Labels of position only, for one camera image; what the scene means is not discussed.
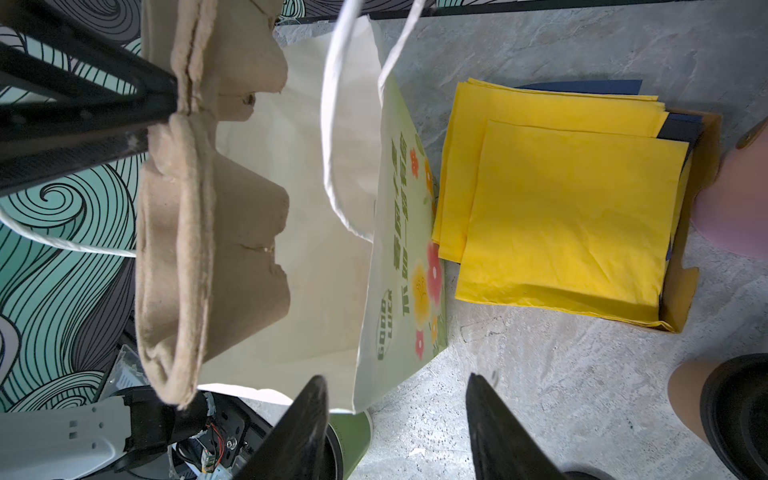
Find brown paper coffee cup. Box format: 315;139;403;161
667;360;719;444

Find white paper takeout bag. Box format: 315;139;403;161
0;0;450;415

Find green paper coffee cup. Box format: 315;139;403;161
327;411;373;480

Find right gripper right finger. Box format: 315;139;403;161
465;374;565;479

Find single pulp cup carrier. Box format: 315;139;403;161
135;1;290;408

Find yellow napkin stack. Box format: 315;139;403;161
433;79;690;332

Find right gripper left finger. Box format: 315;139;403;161
233;375;329;480

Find pink straw holder cup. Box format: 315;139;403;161
692;120;767;261

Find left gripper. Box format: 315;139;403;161
1;1;178;196

